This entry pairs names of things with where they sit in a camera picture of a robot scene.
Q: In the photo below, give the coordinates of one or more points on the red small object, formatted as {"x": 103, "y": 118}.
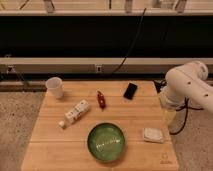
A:
{"x": 101, "y": 100}

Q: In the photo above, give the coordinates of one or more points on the wall power outlet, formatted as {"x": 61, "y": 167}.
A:
{"x": 99, "y": 69}

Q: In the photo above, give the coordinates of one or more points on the white plastic bottle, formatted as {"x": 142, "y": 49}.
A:
{"x": 74, "y": 114}

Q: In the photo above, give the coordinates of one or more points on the black smartphone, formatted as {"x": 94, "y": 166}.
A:
{"x": 130, "y": 91}

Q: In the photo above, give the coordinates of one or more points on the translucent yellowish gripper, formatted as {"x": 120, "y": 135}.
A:
{"x": 169, "y": 115}

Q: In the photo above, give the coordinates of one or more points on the green ceramic bowl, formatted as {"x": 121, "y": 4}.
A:
{"x": 106, "y": 142}

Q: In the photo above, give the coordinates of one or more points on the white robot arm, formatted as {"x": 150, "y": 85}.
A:
{"x": 186, "y": 81}

